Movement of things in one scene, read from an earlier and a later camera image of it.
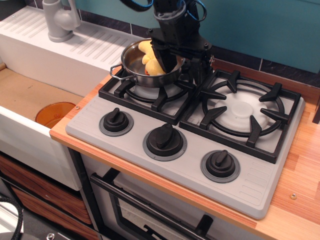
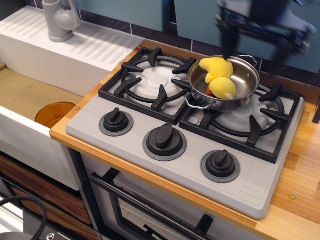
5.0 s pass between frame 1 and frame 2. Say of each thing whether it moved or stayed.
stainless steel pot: moved
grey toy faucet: stayed
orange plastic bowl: stayed
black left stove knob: stayed
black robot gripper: moved
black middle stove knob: stayed
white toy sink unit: stayed
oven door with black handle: stayed
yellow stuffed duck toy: moved
